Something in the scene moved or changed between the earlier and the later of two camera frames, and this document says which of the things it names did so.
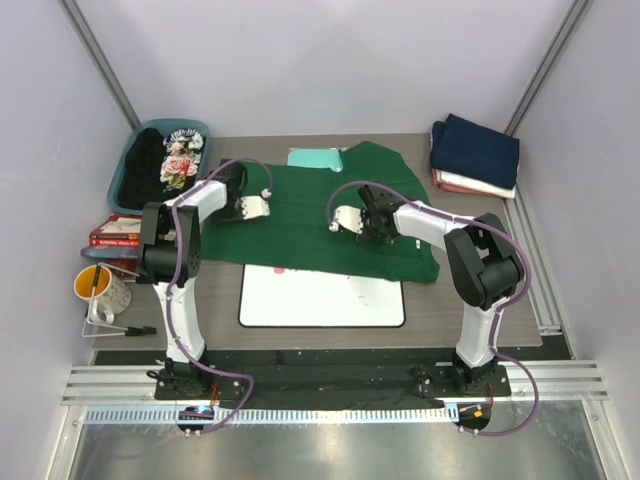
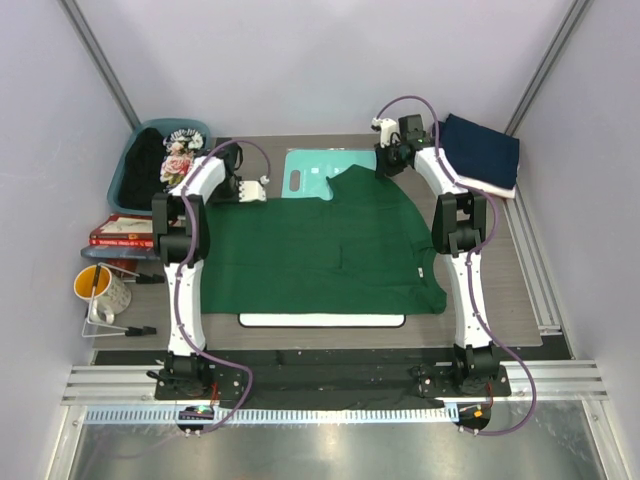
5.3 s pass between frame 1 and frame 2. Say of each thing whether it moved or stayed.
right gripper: moved
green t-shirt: moved
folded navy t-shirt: stayed
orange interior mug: stayed
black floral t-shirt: stayed
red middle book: stayed
